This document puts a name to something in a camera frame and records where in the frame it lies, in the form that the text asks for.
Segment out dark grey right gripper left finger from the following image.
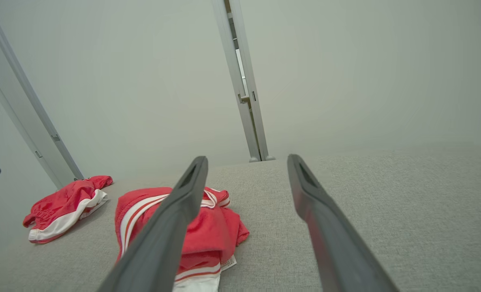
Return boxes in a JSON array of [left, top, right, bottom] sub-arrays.
[[98, 156, 209, 292]]

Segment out red shorts with white trim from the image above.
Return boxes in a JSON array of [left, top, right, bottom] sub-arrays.
[[23, 175, 114, 245]]

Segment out grey metal partition frame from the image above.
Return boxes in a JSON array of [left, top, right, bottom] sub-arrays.
[[212, 0, 276, 163], [0, 0, 84, 189]]

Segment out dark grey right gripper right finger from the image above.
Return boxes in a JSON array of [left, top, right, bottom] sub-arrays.
[[287, 154, 399, 292]]

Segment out red jersey with white sleeves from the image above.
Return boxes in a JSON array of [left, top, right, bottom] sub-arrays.
[[115, 187, 250, 292]]

